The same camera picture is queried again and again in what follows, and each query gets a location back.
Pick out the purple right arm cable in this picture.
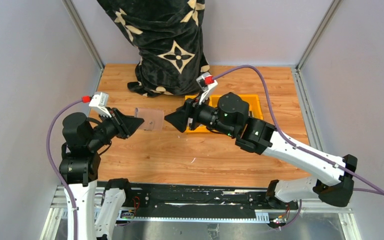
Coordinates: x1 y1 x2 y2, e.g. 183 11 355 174
204 64 384 229

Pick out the aluminium frame rail right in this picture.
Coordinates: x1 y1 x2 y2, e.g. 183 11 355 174
291 0 343 151

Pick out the black patterned blanket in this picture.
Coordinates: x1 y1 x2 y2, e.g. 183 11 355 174
98 0 210 98

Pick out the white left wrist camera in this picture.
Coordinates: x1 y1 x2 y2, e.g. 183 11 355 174
88 91 111 118

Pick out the yellow bin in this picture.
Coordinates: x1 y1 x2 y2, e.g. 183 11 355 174
184 95 212 134
209 94 264 120

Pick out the yellow bin left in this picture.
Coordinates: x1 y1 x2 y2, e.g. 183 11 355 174
184 95 212 134

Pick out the aluminium frame rail left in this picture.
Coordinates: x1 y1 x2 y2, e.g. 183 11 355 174
62 0 105 73

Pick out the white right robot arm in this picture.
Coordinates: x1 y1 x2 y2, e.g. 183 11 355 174
165 92 358 209

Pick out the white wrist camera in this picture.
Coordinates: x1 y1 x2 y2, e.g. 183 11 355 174
88 91 111 118
196 72 218 105

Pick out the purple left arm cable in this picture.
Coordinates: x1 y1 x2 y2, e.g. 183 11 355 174
46 95 92 240

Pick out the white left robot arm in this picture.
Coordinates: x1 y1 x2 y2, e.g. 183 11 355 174
59 108 144 240

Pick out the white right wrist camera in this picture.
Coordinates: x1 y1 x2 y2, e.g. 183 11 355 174
196 72 218 105

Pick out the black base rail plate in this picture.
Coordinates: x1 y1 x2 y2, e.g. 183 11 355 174
89 180 300 221

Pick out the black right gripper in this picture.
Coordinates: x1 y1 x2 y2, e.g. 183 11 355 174
164 89 236 137

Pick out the yellow bin right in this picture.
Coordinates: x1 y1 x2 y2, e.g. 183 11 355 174
209 94 264 120

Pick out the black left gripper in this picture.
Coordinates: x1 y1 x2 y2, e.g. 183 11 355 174
88 106 144 149

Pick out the aluminium frame rail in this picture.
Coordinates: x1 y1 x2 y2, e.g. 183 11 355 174
291 0 343 151
62 0 105 73

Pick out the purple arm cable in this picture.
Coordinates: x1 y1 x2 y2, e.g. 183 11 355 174
46 95 92 240
204 64 384 229

